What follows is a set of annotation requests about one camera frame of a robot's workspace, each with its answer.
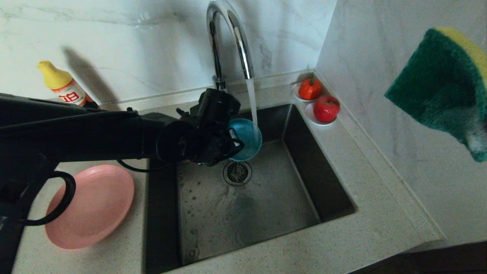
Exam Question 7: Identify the red apple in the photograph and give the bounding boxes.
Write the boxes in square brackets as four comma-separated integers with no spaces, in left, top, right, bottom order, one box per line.
[313,95,340,123]

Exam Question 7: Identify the chrome gooseneck faucet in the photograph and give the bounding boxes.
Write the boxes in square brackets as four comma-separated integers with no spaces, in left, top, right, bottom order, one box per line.
[207,0,255,92]

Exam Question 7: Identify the stainless steel sink basin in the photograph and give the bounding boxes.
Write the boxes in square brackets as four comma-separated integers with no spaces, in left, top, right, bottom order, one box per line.
[144,104,356,274]

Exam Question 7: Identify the teal bowl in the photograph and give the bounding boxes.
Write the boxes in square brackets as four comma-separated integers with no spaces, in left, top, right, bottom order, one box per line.
[228,118,263,162]

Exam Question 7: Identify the clear running water stream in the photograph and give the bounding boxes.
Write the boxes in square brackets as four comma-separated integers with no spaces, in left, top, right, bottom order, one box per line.
[245,78,260,132]

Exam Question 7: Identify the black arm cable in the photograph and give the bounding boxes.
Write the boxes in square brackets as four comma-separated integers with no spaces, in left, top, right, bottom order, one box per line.
[19,159,173,226]

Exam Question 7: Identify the pink plate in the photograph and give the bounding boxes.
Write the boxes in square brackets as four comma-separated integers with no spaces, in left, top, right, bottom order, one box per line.
[45,164,135,250]

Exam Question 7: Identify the yellow green sponge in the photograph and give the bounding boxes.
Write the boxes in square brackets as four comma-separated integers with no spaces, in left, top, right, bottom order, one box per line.
[384,27,487,163]

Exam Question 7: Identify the round metal drain strainer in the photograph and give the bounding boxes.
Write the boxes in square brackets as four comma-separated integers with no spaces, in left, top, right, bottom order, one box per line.
[223,160,252,186]

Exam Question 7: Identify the yellow capped dish soap bottle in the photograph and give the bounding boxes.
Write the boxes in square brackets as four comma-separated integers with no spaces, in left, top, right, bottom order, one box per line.
[37,61,95,109]

